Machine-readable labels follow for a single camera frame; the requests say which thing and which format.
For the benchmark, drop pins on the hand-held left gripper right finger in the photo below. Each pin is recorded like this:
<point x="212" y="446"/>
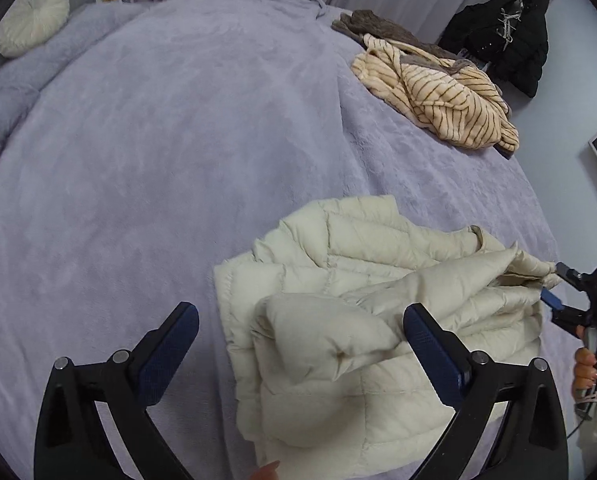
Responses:
<point x="431" y="355"/>

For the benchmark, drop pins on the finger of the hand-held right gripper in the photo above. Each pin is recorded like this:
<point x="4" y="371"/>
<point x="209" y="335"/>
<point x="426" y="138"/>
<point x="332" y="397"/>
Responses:
<point x="570" y="274"/>
<point x="568" y="317"/>

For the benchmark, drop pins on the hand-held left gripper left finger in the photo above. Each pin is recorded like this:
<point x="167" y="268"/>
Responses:
<point x="171" y="355"/>

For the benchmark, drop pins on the cream quilted puffer jacket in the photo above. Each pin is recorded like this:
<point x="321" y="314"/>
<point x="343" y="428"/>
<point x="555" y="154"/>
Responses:
<point x="358" y="340"/>

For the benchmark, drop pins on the person's right hand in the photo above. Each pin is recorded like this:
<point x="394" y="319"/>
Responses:
<point x="585" y="367"/>

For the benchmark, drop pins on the person's left hand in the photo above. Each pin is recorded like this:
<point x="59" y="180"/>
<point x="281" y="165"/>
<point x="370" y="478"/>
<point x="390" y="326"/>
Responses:
<point x="267" y="472"/>

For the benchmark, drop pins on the purple fleece blanket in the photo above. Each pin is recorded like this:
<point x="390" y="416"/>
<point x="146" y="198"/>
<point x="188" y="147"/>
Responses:
<point x="153" y="160"/>

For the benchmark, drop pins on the cream striped fleece garment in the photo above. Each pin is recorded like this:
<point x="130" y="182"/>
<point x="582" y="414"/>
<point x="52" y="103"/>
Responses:
<point x="443" y="100"/>

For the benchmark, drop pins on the black hanging coat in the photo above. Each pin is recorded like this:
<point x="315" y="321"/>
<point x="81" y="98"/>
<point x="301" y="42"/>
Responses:
<point x="518" y="40"/>

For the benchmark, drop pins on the purple fleece pillow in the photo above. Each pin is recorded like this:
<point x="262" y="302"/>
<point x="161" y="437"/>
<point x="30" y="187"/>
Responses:
<point x="8" y="105"/>

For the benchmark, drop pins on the brown fleece garment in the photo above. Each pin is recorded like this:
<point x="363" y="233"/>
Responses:
<point x="378" y="25"/>

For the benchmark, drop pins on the round cream pleated cushion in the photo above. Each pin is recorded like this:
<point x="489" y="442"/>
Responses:
<point x="33" y="17"/>

